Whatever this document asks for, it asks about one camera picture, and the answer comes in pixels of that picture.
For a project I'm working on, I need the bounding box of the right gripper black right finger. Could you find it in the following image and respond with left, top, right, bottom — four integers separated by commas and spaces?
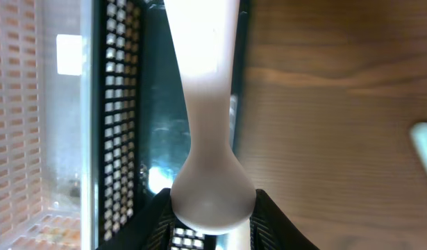
250, 189, 319, 250

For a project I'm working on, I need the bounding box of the white label in basket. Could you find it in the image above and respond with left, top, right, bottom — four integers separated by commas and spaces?
56, 34, 83, 76

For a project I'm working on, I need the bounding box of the clear plastic basket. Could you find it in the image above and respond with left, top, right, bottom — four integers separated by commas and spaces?
0, 0, 95, 249

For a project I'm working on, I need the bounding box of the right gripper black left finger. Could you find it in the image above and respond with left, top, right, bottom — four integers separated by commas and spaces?
97, 188, 175, 250

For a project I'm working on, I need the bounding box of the dark green plastic basket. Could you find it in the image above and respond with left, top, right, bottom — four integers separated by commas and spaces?
90, 0, 251, 250

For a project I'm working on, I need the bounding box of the white plastic spoon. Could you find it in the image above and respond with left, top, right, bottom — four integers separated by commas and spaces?
165, 0, 256, 235

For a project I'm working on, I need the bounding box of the pale blue plastic fork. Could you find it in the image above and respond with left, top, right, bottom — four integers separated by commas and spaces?
410, 121, 427, 174

